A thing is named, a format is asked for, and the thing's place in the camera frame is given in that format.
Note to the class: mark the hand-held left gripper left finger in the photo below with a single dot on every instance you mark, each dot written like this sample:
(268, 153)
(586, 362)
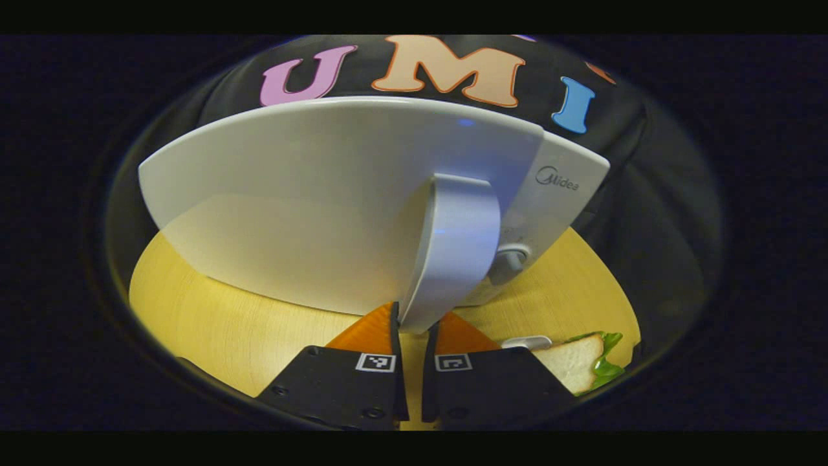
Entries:
(401, 395)

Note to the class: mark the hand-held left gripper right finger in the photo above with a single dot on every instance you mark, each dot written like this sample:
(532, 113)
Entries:
(429, 388)

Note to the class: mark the lettuce sandwich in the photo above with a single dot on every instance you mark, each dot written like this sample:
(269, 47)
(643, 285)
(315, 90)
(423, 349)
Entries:
(569, 362)

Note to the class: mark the white microwave oven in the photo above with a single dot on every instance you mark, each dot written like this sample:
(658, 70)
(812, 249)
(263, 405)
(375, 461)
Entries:
(291, 194)

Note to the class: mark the white rectangular tray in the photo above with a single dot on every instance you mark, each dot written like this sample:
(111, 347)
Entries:
(527, 342)

